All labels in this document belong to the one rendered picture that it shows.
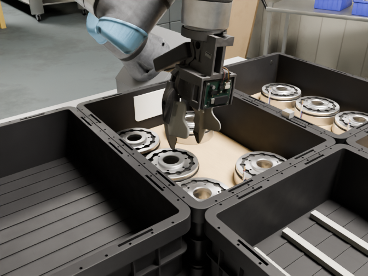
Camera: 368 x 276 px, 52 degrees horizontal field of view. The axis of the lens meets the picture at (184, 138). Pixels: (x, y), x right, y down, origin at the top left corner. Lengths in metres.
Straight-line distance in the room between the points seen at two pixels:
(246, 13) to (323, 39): 0.70
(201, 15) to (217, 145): 0.33
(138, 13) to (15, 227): 0.39
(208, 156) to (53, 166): 0.31
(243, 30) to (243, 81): 2.47
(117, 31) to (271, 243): 0.40
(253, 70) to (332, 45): 2.53
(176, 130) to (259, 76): 0.48
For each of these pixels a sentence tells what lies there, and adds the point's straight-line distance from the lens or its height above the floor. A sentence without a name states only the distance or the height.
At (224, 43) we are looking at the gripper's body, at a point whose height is 1.09.
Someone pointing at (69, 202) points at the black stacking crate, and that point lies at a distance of 0.67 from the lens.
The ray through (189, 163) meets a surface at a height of 0.86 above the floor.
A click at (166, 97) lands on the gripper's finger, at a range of 0.62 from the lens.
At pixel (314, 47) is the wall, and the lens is 3.63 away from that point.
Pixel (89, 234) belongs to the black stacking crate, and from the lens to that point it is 0.61.
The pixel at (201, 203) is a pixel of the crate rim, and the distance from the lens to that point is 0.49.
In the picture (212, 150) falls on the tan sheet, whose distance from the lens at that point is 0.78.
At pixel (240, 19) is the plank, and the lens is 3.51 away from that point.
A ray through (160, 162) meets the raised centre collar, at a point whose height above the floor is 0.87.
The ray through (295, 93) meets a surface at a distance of 1.02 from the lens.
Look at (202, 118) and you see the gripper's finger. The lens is 0.68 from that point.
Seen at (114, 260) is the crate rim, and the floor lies 0.92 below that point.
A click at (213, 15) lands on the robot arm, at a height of 1.13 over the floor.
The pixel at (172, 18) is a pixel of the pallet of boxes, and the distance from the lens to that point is 4.09.
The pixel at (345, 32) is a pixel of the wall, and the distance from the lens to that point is 3.46.
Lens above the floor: 1.24
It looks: 30 degrees down
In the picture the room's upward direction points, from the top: straight up
